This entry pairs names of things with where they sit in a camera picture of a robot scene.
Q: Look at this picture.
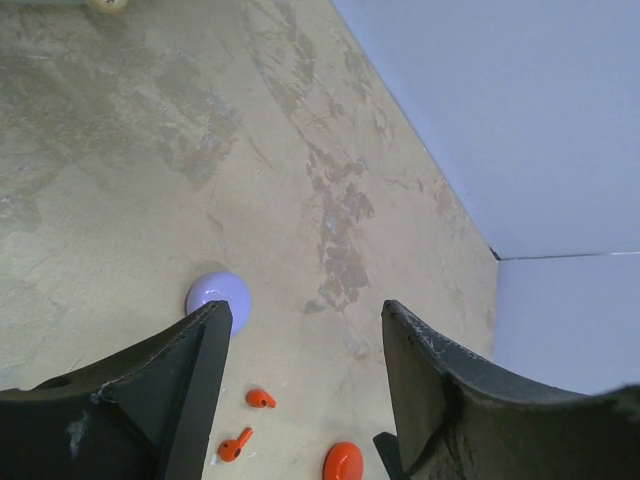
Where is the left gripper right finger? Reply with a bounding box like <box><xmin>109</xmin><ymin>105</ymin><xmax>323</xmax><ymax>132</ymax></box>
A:
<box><xmin>381</xmin><ymin>300</ymin><xmax>639</xmax><ymax>479</ymax></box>

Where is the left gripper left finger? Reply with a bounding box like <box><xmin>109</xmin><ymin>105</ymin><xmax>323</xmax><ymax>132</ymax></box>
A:
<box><xmin>1</xmin><ymin>301</ymin><xmax>232</xmax><ymax>479</ymax></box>

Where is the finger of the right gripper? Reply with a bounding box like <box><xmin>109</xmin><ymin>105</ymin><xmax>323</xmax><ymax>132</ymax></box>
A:
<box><xmin>373</xmin><ymin>432</ymin><xmax>404</xmax><ymax>480</ymax></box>

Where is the orange earbud charging case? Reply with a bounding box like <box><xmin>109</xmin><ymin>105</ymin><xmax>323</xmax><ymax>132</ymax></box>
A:
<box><xmin>322</xmin><ymin>442</ymin><xmax>364</xmax><ymax>480</ymax></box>

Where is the purple earbud charging case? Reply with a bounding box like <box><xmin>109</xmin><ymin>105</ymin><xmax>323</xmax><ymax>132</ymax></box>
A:
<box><xmin>185</xmin><ymin>271</ymin><xmax>252</xmax><ymax>337</ymax></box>

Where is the lower orange earbud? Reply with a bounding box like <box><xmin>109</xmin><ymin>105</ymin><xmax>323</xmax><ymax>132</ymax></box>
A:
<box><xmin>217</xmin><ymin>427</ymin><xmax>253</xmax><ymax>463</ymax></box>

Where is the orange earbud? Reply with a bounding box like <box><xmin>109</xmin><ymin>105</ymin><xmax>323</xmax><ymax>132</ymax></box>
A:
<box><xmin>245</xmin><ymin>389</ymin><xmax>277</xmax><ymax>409</ymax></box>
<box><xmin>217</xmin><ymin>427</ymin><xmax>253</xmax><ymax>463</ymax></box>

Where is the upper orange earbud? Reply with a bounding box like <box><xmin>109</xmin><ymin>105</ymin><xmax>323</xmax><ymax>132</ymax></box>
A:
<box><xmin>245</xmin><ymin>389</ymin><xmax>277</xmax><ymax>409</ymax></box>

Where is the round white drawer cabinet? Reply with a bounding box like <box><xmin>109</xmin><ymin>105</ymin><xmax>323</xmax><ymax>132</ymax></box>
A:
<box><xmin>86</xmin><ymin>0</ymin><xmax>128</xmax><ymax>14</ymax></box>

